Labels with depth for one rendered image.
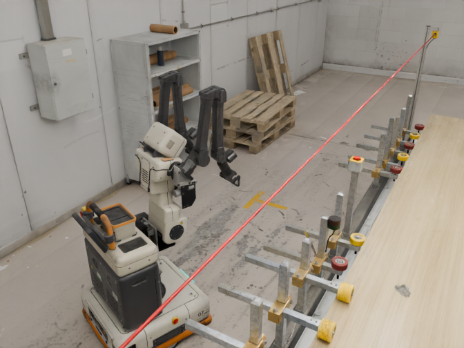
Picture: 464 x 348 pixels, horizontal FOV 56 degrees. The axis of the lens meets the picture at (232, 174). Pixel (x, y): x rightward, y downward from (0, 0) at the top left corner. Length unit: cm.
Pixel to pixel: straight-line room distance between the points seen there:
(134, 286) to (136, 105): 231
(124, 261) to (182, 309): 61
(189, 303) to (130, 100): 230
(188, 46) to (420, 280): 360
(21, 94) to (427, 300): 321
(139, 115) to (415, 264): 303
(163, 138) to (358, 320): 137
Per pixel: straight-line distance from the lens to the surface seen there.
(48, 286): 374
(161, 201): 267
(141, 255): 251
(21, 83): 393
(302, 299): 222
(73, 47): 392
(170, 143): 251
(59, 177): 432
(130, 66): 440
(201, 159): 246
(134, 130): 460
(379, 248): 245
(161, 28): 474
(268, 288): 347
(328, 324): 185
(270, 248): 241
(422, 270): 237
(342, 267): 227
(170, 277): 314
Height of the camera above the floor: 227
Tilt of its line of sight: 26 degrees down
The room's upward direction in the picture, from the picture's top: straight up
